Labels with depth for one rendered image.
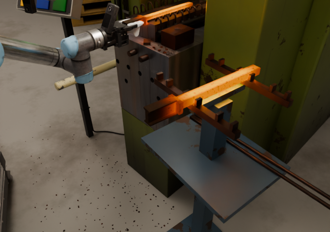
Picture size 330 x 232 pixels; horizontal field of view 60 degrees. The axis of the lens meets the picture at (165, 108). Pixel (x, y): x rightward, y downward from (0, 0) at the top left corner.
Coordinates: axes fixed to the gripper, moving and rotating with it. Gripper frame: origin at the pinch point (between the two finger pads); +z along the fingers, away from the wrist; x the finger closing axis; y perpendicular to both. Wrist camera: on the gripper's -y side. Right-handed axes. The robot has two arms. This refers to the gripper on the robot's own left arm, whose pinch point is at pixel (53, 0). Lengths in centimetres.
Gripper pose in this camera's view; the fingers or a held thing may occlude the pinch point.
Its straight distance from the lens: 154.9
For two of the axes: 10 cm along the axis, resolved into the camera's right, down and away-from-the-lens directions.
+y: 1.7, -9.8, -1.4
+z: 3.0, -0.8, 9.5
